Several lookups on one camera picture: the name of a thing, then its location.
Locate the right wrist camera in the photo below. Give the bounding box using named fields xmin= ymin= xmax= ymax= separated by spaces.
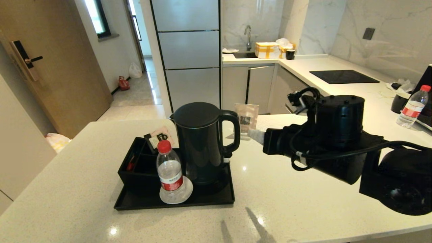
xmin=288 ymin=90 xmax=308 ymax=110

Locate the black electric kettle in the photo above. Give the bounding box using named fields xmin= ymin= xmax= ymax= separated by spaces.
xmin=169 ymin=102 xmax=241 ymax=185

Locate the clear acrylic sign holder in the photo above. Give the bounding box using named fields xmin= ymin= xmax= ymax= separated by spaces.
xmin=234 ymin=103 xmax=260 ymax=140

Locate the clear water bottle red cap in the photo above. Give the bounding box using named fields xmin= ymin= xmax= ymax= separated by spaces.
xmin=397 ymin=85 xmax=431 ymax=129
xmin=156 ymin=140 xmax=184 ymax=203

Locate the white kitchen base cabinet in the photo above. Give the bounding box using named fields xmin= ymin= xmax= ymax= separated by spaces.
xmin=222 ymin=63 xmax=341 ymax=115

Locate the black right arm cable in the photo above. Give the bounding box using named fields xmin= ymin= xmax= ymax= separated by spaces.
xmin=291 ymin=87 xmax=432 ymax=171

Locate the black gold door lock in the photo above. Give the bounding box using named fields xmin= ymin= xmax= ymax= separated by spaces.
xmin=9 ymin=40 xmax=44 ymax=81

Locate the beige cabinet panel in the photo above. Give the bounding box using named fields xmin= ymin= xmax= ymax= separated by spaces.
xmin=0 ymin=74 xmax=57 ymax=216

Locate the pink tea sachet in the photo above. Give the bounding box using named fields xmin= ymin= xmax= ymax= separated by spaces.
xmin=150 ymin=126 xmax=175 ymax=149

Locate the silver refrigerator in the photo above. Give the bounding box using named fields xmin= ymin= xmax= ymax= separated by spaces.
xmin=150 ymin=0 xmax=222 ymax=117

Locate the black compartment organizer box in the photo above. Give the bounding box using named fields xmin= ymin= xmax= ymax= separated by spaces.
xmin=117 ymin=137 xmax=166 ymax=195

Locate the black rectangular serving tray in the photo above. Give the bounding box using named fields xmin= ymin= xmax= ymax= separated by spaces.
xmin=113 ymin=147 xmax=236 ymax=211

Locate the yellow white plastic bag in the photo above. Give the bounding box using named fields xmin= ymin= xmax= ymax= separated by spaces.
xmin=46 ymin=133 xmax=72 ymax=154

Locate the white round paper coaster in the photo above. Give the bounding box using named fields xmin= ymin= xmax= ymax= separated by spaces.
xmin=159 ymin=175 xmax=193 ymax=204

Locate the yellow white tissue box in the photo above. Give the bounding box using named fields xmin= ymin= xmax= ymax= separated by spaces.
xmin=255 ymin=42 xmax=281 ymax=59

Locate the crumpled white tissue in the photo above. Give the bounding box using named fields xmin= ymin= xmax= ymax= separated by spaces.
xmin=386 ymin=78 xmax=415 ymax=94

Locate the brown wooden door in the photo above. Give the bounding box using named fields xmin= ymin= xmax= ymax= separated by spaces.
xmin=0 ymin=0 xmax=113 ymax=139

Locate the black framed window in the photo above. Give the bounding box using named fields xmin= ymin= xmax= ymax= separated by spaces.
xmin=84 ymin=0 xmax=112 ymax=39

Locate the black induction cooktop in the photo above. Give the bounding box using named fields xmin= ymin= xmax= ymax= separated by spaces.
xmin=309 ymin=70 xmax=380 ymax=84

